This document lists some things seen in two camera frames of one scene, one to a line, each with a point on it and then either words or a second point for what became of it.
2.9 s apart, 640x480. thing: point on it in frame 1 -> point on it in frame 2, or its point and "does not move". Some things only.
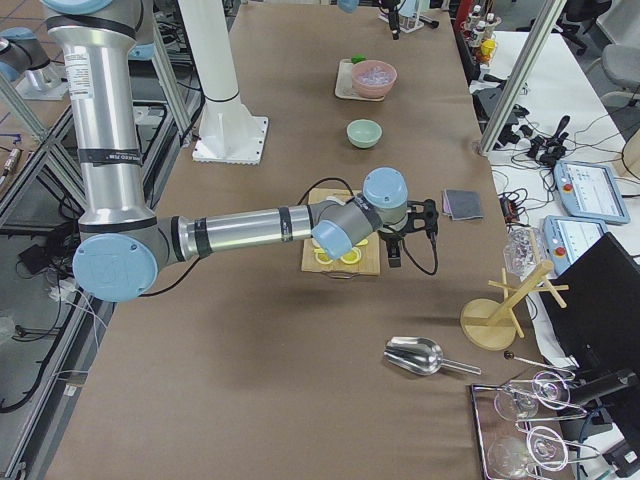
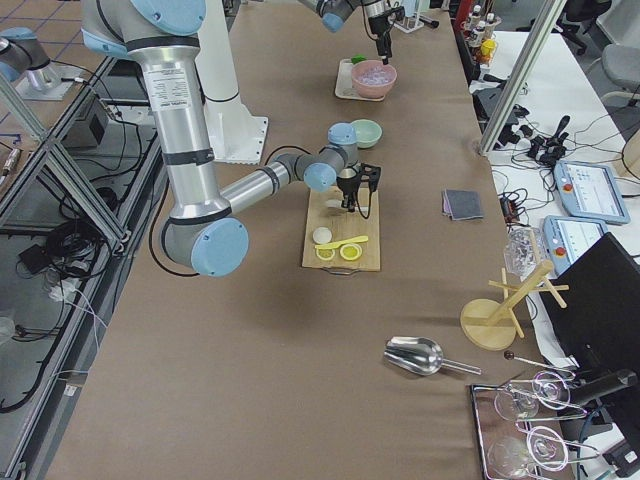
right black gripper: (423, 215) -> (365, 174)
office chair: (621, 64) does not move
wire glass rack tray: (512, 446) does not move
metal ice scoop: (419, 355) does not move
